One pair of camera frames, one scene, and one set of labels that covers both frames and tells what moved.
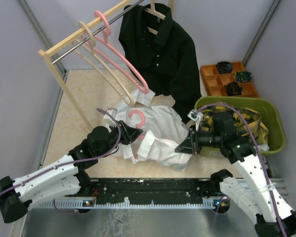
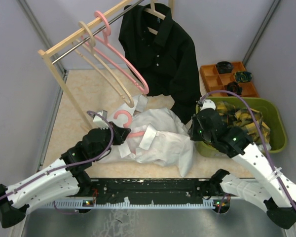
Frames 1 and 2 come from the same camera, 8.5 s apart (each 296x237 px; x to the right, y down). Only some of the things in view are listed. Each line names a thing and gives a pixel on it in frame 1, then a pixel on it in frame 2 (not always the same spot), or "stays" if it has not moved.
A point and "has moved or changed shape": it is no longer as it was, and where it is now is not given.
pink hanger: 139,126 has moved or changed shape
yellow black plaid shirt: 259,132 stays
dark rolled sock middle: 233,89 stays
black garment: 164,56 stays
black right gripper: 191,144 -> 193,135
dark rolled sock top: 224,67 stays
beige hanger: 152,11 stays
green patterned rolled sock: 243,76 stays
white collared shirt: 163,130 has moved or changed shape
